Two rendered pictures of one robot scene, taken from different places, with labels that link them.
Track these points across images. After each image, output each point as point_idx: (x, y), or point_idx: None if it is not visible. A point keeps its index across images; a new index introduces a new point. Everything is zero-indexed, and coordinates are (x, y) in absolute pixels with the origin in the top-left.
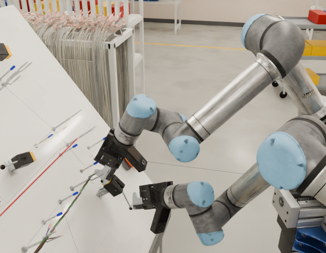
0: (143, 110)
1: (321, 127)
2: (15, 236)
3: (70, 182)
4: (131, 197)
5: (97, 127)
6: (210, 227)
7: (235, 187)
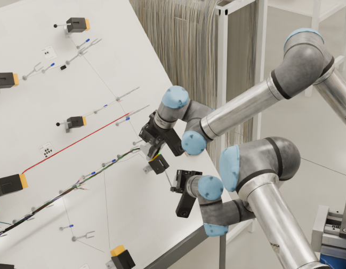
0: (171, 101)
1: (279, 149)
2: (57, 180)
3: (118, 150)
4: None
5: None
6: (212, 219)
7: None
